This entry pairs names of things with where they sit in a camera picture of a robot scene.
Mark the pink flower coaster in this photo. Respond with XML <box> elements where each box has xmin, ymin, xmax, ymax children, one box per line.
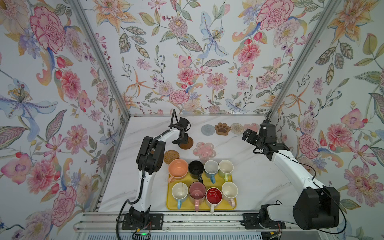
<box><xmin>193</xmin><ymin>142</ymin><xmax>217</xmax><ymax>163</ymax></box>
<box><xmin>244</xmin><ymin>123</ymin><xmax>260</xmax><ymax>133</ymax></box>

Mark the patterned round white coaster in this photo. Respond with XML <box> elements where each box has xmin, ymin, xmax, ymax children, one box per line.
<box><xmin>231</xmin><ymin>123</ymin><xmax>245</xmax><ymax>135</ymax></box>

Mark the dark brown round coaster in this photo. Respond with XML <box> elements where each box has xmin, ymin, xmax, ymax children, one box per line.
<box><xmin>180</xmin><ymin>137</ymin><xmax>194</xmax><ymax>150</ymax></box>

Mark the grey round coaster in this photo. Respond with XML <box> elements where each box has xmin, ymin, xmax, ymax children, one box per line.
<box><xmin>201</xmin><ymin>124</ymin><xmax>216</xmax><ymax>136</ymax></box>

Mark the brown paw coaster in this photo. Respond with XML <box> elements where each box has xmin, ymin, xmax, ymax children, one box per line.
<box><xmin>215</xmin><ymin>123</ymin><xmax>231</xmax><ymax>136</ymax></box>

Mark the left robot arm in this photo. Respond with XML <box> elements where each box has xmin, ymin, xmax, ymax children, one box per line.
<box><xmin>117</xmin><ymin>115</ymin><xmax>191</xmax><ymax>230</ymax></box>

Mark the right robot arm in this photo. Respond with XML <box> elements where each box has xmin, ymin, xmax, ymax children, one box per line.
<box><xmin>242</xmin><ymin>120</ymin><xmax>344</xmax><ymax>233</ymax></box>

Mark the woven rattan round coaster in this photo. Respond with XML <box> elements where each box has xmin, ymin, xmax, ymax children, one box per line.
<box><xmin>163</xmin><ymin>150</ymin><xmax>180</xmax><ymax>165</ymax></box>

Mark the orange mug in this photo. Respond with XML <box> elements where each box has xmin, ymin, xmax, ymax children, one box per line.
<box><xmin>168</xmin><ymin>159</ymin><xmax>189</xmax><ymax>184</ymax></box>

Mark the black mug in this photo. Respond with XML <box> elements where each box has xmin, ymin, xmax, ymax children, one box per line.
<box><xmin>188</xmin><ymin>161</ymin><xmax>204</xmax><ymax>183</ymax></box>

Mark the dusty pink mug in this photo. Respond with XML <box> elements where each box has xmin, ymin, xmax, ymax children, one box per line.
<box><xmin>189</xmin><ymin>182</ymin><xmax>207</xmax><ymax>212</ymax></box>

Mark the yellow tray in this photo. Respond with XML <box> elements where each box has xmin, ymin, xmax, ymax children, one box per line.
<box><xmin>166</xmin><ymin>174</ymin><xmax>237</xmax><ymax>212</ymax></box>

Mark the red interior white mug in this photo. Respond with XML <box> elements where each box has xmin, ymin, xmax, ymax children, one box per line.
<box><xmin>206</xmin><ymin>187</ymin><xmax>223</xmax><ymax>214</ymax></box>

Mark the white mug green handle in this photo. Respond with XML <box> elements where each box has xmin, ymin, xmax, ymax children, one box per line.
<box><xmin>219</xmin><ymin>160</ymin><xmax>234</xmax><ymax>182</ymax></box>

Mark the white mug blue handle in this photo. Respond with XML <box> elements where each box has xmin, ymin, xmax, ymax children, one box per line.
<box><xmin>204</xmin><ymin>160</ymin><xmax>219</xmax><ymax>184</ymax></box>

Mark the cream mug pink handle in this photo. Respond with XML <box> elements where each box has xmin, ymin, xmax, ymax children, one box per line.
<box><xmin>222</xmin><ymin>182</ymin><xmax>239</xmax><ymax>208</ymax></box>

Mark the cream mug blue handle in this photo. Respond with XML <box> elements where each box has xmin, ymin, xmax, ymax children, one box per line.
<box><xmin>171</xmin><ymin>183</ymin><xmax>189</xmax><ymax>210</ymax></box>

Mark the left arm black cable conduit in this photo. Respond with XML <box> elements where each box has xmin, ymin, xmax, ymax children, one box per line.
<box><xmin>115</xmin><ymin>108</ymin><xmax>187</xmax><ymax>240</ymax></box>

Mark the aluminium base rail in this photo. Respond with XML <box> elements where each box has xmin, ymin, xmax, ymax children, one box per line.
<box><xmin>73</xmin><ymin>211</ymin><xmax>334</xmax><ymax>240</ymax></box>

